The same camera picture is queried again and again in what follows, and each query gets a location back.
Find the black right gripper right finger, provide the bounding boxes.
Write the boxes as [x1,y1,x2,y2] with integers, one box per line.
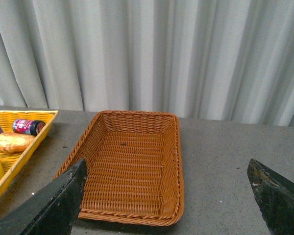
[247,159,294,235]

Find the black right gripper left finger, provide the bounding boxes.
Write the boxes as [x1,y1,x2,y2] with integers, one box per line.
[0,159,87,235]

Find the yellow wicker basket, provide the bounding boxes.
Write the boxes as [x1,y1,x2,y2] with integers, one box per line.
[0,110,58,198]

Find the brown wicker basket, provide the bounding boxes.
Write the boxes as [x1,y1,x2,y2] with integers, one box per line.
[58,110,184,226]

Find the bread roll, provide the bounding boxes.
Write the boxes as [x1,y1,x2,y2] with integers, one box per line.
[0,132,35,153]

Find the pink can with black lid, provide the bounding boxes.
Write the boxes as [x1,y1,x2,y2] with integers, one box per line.
[12,118,46,136]

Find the grey curtain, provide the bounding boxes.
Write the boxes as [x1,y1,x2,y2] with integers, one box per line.
[0,0,294,126]

